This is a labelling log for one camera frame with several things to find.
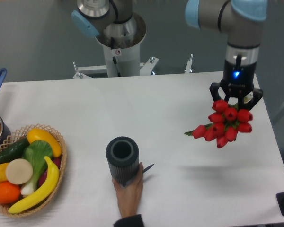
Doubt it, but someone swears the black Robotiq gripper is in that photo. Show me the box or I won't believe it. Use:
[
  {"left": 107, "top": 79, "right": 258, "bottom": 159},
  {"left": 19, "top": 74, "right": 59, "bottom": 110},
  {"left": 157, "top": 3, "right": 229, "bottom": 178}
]
[{"left": 209, "top": 60, "right": 263, "bottom": 111}]

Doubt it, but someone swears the red tulip bouquet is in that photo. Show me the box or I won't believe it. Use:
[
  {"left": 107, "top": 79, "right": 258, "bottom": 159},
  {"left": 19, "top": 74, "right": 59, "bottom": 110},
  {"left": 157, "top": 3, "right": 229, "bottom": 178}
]
[{"left": 184, "top": 100, "right": 253, "bottom": 148}]

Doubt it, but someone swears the dark grey ribbed vase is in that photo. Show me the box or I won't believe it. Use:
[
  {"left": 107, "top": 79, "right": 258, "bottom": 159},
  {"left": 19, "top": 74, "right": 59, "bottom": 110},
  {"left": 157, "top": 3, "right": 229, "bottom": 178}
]
[{"left": 106, "top": 136, "right": 139, "bottom": 186}]

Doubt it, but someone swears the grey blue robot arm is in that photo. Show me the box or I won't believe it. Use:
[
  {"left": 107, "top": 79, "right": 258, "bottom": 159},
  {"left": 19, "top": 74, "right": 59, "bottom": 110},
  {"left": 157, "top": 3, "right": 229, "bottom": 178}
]
[{"left": 71, "top": 0, "right": 267, "bottom": 110}]

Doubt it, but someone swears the dark sleeved forearm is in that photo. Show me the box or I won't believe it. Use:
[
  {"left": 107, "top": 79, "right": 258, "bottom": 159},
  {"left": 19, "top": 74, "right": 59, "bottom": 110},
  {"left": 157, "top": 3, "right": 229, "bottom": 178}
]
[{"left": 113, "top": 214, "right": 144, "bottom": 227}]

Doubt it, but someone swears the person's hand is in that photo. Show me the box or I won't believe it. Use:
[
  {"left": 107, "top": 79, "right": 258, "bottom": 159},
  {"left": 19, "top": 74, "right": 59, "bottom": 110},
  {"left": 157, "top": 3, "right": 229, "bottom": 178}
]
[{"left": 112, "top": 162, "right": 143, "bottom": 218}]

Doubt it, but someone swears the dark pen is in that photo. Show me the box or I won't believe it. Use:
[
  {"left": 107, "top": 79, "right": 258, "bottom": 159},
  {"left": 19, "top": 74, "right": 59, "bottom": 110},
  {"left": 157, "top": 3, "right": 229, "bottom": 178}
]
[{"left": 142, "top": 164, "right": 154, "bottom": 174}]

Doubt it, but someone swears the dark red vegetable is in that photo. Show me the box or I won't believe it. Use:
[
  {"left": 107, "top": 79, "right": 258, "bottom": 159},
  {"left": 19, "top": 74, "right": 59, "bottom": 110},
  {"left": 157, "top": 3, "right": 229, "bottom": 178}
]
[{"left": 38, "top": 157, "right": 61, "bottom": 188}]

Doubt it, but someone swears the yellow banana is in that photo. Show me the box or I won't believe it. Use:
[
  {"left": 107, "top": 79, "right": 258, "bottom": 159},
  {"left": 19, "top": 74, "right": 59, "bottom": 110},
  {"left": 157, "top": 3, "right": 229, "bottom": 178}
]
[{"left": 8, "top": 156, "right": 59, "bottom": 214}]

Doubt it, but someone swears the yellow squash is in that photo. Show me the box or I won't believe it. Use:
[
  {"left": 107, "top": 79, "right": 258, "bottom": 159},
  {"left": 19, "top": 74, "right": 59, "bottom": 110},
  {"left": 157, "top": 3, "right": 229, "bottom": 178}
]
[{"left": 27, "top": 128, "right": 62, "bottom": 157}]

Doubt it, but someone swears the green bok choy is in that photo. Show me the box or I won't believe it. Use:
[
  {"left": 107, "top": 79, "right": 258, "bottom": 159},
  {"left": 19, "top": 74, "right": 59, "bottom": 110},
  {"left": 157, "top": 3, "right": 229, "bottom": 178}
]
[{"left": 21, "top": 140, "right": 53, "bottom": 197}]

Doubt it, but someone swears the woven wicker basket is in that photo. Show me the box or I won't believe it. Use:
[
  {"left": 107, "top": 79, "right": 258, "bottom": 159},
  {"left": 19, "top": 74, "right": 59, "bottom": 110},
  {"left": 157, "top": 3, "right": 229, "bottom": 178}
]
[{"left": 0, "top": 124, "right": 67, "bottom": 218}]

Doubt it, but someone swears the green cucumber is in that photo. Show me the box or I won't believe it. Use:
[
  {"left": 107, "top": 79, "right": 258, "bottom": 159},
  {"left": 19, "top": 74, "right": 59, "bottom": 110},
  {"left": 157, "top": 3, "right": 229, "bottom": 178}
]
[{"left": 0, "top": 138, "right": 30, "bottom": 164}]

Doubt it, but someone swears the beige round disc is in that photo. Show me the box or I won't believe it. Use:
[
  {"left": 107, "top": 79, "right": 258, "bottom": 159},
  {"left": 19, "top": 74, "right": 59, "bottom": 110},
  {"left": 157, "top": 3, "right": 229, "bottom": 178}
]
[{"left": 5, "top": 158, "right": 33, "bottom": 185}]

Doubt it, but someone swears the orange fruit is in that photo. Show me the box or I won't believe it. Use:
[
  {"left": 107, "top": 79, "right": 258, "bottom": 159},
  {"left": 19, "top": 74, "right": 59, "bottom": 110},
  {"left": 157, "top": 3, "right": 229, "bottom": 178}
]
[{"left": 0, "top": 181, "right": 20, "bottom": 204}]

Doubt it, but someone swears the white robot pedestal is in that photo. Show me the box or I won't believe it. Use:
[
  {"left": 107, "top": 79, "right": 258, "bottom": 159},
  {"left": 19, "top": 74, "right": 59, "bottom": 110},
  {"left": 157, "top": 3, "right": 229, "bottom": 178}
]
[{"left": 72, "top": 13, "right": 194, "bottom": 80}]

